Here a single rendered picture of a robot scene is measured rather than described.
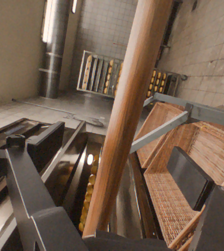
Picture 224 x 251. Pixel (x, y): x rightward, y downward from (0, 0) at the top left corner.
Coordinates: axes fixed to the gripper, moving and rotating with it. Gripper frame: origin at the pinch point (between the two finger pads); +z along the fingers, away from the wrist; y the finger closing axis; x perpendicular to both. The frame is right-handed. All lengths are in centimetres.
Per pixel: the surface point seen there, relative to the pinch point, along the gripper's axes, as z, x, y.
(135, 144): 34.3, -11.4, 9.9
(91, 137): 146, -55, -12
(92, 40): 493, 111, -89
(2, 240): 14.6, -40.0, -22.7
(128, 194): 61, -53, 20
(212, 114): 33.1, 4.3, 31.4
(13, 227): 18.8, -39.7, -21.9
